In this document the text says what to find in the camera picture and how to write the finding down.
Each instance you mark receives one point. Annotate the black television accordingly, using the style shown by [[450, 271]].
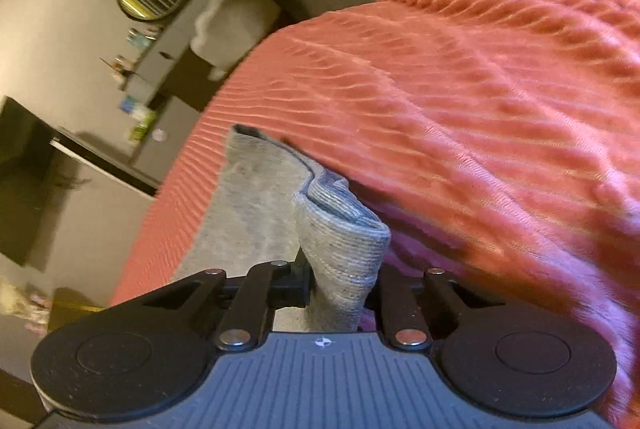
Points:
[[25, 184]]

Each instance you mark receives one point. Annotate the small grey cabinet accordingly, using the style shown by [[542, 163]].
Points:
[[110, 159]]

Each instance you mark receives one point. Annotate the wrapped flower bouquet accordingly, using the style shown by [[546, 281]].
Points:
[[20, 304]]

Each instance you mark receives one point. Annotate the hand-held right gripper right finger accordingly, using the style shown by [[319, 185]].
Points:
[[395, 296]]

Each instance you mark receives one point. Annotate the yellow side table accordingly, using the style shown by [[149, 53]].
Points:
[[75, 301]]

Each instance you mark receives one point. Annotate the pale shell-back chair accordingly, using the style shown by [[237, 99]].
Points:
[[235, 19]]

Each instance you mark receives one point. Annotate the grey vanity dresser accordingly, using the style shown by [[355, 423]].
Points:
[[170, 39]]

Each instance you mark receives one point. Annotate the grey pants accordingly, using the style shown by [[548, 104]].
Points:
[[340, 254]]

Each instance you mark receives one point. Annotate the blue and white container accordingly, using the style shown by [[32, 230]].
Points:
[[131, 105]]

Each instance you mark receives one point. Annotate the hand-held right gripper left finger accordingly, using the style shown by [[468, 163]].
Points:
[[291, 289]]

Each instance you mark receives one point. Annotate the pink ribbed blanket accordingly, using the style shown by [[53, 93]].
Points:
[[475, 109]]

